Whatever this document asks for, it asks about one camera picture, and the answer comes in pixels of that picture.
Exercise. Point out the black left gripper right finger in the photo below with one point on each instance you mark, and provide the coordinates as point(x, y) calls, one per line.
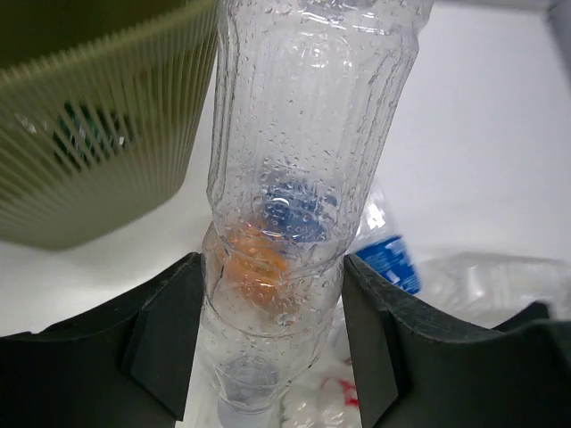
point(416, 366)

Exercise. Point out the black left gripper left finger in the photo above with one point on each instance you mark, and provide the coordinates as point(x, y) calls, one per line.
point(124, 363)

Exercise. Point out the red cap clear bottle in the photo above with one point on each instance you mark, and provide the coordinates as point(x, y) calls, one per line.
point(324, 396)

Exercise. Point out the green label clear bottle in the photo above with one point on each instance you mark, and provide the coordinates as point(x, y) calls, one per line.
point(68, 137)

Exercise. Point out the white cap clear bottle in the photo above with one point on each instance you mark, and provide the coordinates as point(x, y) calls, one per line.
point(305, 97)

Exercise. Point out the olive green mesh bin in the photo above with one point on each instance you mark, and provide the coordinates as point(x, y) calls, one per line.
point(100, 105)

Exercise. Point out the large ribbed clear bottle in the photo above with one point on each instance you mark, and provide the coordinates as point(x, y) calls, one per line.
point(487, 289)

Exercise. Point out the inverted Pocari Sweat blue bottle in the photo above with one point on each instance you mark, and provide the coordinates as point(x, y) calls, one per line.
point(379, 244)

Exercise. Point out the orange label plastic bottle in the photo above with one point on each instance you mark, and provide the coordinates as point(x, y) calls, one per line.
point(255, 264)

